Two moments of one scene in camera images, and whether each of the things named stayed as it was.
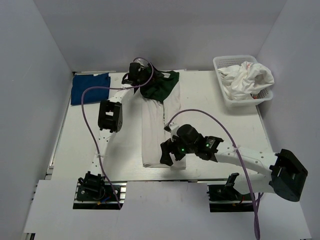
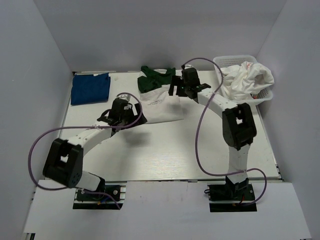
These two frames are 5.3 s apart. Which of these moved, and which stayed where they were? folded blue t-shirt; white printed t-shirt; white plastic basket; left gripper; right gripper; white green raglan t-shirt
Moved: white green raglan t-shirt; left gripper; right gripper
Stayed: white plastic basket; folded blue t-shirt; white printed t-shirt
